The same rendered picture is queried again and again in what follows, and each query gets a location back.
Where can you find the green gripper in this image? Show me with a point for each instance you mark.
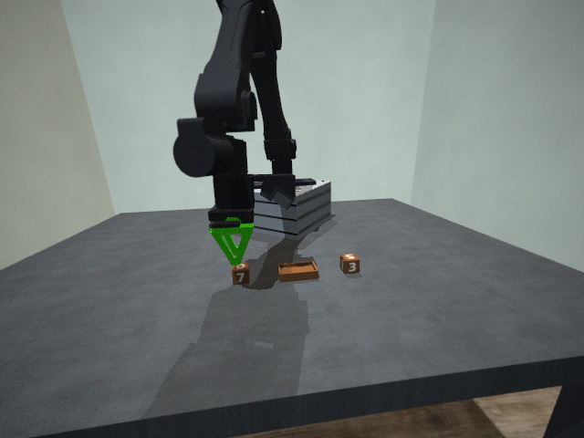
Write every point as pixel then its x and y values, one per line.
pixel 224 224

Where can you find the brown number cube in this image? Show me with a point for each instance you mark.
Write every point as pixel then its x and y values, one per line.
pixel 241 274
pixel 349 263

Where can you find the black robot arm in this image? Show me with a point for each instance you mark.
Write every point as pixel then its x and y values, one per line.
pixel 224 102

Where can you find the orange rectangular tray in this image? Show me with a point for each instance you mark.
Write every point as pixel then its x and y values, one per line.
pixel 297 271

